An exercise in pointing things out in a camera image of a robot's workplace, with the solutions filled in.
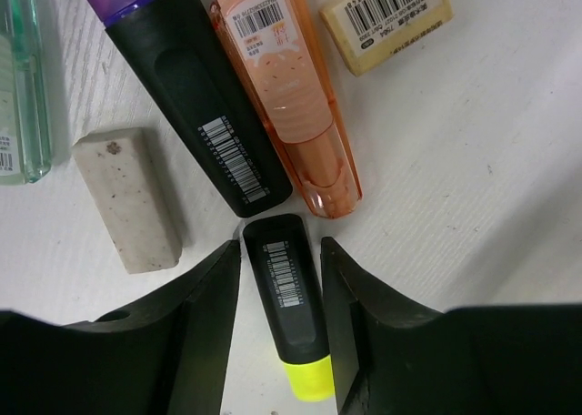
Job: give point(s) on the purple black highlighter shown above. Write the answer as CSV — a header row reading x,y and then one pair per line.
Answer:
x,y
174,51

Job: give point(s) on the yellow black highlighter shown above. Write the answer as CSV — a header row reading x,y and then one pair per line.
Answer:
x,y
281,259

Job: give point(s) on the grey white eraser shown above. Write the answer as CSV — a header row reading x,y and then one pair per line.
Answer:
x,y
120,176

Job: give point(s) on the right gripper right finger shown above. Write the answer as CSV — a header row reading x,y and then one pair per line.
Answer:
x,y
393,355

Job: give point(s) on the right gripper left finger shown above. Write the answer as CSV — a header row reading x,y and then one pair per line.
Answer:
x,y
165,353

